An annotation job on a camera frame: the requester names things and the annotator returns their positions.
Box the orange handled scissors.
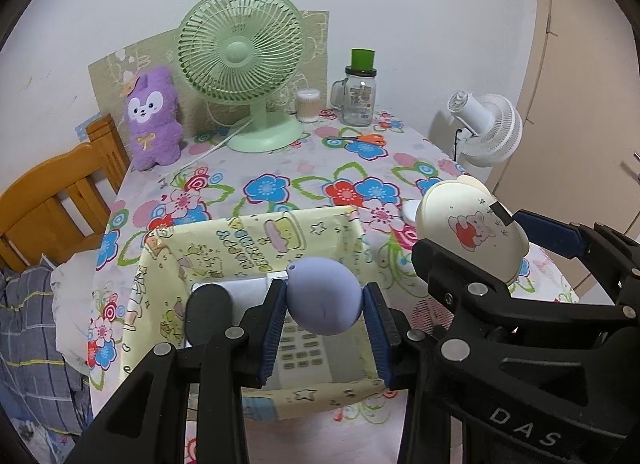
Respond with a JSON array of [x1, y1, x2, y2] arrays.
[[325, 133, 387, 146]]

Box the blue plaid quilt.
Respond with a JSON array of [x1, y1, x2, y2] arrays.
[[0, 264, 93, 440]]

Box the white standing fan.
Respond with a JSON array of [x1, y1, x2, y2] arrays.
[[446, 90, 523, 180]]

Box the yellow fabric storage box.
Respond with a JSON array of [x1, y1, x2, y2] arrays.
[[120, 205, 401, 412]]

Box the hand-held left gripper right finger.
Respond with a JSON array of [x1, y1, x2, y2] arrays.
[[362, 283, 438, 464]]

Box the floral tablecloth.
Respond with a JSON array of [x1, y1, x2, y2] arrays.
[[85, 104, 581, 464]]

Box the white pillow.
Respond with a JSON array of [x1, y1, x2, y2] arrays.
[[42, 249, 108, 375]]

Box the cotton swab container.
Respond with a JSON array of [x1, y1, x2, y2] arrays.
[[296, 88, 321, 123]]

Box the white remote control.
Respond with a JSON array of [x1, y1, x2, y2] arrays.
[[270, 321, 341, 390]]

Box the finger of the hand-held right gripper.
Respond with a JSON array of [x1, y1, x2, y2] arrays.
[[515, 211, 640, 317], [411, 238, 531, 365]]

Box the beige door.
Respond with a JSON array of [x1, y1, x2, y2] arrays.
[[480, 0, 640, 305]]

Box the lavender egg-shaped case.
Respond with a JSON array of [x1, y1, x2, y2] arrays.
[[286, 257, 363, 337]]

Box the green desk fan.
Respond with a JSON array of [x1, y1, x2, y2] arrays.
[[175, 0, 306, 154]]

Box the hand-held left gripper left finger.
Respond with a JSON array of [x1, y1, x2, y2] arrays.
[[65, 280, 288, 464]]

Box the cream round compact mirror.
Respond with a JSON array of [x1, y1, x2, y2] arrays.
[[416, 175, 531, 287]]

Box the white fan cable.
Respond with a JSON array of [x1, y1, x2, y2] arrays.
[[177, 117, 256, 172]]

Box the light blue wall sticker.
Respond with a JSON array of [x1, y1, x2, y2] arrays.
[[74, 112, 108, 140]]

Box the purple plush toy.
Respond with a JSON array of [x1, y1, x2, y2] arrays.
[[120, 66, 183, 172]]

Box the glass jar with green lid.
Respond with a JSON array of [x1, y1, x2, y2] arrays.
[[330, 48, 378, 127]]

